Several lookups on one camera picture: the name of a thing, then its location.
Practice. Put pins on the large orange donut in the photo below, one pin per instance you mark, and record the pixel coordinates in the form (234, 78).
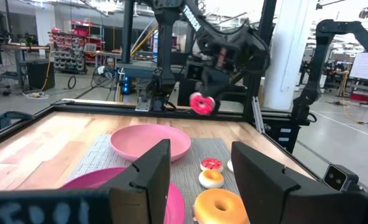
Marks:
(209, 214)

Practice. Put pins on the grey woven placemat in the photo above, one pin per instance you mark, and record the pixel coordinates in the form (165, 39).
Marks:
(187, 174)

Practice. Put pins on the black background robot arm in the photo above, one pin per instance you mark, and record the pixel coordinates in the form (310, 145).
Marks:
(322, 56)

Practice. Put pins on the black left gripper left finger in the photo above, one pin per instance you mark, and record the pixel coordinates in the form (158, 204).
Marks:
(149, 186)

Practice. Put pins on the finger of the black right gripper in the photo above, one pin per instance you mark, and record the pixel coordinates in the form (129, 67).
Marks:
(217, 105)

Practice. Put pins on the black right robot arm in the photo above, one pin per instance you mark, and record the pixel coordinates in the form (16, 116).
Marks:
(165, 46)

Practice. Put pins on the wooden top workbench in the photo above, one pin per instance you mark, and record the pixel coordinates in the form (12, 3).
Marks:
(19, 47)

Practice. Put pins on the hot pink frosted donut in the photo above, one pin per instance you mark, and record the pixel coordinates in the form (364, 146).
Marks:
(196, 107)

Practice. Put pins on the magenta plate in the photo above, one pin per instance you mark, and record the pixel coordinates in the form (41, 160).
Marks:
(87, 180)

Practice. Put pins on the small white frosted donut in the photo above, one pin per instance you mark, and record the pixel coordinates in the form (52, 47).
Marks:
(230, 166)

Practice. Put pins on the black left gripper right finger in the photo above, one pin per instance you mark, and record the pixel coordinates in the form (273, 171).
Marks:
(264, 193)

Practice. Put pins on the black cabinet with labels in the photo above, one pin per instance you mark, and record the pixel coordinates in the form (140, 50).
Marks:
(280, 133)

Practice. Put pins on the round floor fan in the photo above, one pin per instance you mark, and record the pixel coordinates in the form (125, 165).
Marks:
(103, 76)

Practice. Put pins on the light pink plate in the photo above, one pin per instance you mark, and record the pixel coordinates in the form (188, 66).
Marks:
(140, 140)

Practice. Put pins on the yellow diagonal rail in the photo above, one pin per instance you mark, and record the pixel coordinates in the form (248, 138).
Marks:
(143, 40)

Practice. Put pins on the red shelf unit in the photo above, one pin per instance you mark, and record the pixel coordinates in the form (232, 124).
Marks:
(92, 40)

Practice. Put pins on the dark chair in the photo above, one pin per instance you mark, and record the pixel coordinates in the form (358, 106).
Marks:
(10, 116)

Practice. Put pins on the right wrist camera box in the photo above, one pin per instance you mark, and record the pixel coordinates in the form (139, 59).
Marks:
(195, 71)

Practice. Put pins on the small black table camera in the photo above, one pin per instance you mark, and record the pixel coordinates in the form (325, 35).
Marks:
(339, 178)

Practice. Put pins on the small red striped donut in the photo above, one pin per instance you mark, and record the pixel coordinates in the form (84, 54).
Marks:
(211, 161)

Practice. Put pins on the black box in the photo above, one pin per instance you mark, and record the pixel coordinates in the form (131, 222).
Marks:
(39, 74)

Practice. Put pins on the white board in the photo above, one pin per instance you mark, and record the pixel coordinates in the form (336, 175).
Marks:
(364, 65)

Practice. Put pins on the black upright post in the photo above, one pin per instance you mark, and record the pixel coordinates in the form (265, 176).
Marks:
(127, 31)

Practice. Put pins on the white building column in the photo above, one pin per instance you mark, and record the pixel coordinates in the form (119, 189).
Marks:
(286, 56)

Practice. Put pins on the grey parts bin rack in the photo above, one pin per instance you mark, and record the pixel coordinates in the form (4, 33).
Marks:
(67, 53)

